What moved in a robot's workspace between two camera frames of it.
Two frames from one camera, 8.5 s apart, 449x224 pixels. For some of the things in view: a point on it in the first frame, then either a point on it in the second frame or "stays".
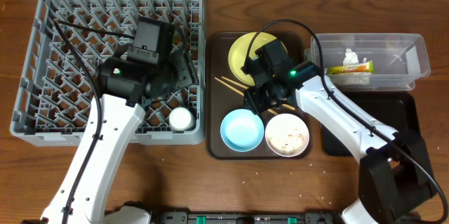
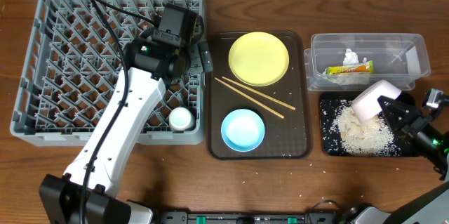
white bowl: (287, 135) -> (365, 104)
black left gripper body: (189, 71) -> (204, 60)
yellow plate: (238, 52) stays
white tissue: (350, 79) stays
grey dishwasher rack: (70, 36) stays
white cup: (180, 119) stays
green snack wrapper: (365, 67) stays
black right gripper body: (264, 97) -> (425, 136)
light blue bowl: (241, 130) stays
